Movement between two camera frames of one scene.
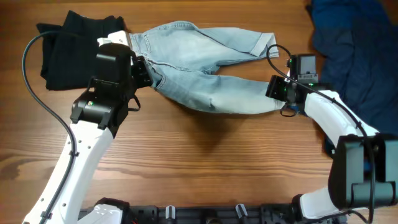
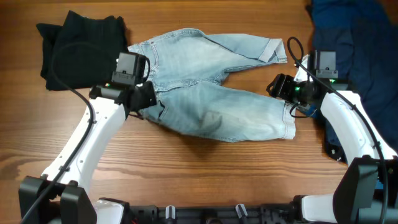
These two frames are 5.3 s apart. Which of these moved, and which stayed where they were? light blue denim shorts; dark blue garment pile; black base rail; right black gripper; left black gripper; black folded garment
Moved: light blue denim shorts; left black gripper
Stayed: dark blue garment pile; black folded garment; right black gripper; black base rail
